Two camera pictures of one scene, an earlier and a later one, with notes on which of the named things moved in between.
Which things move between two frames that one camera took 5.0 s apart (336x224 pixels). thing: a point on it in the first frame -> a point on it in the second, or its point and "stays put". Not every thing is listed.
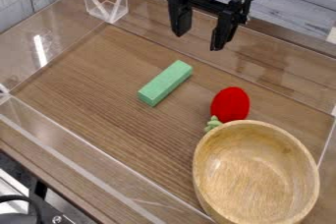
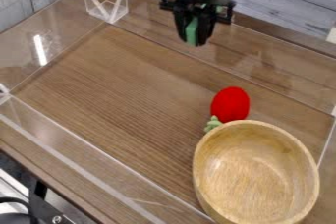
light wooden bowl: x=255 y=174 stays put
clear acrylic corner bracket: x=107 y=10 stays put
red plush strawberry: x=230 y=105 stays put
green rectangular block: x=166 y=83 -> x=191 y=28
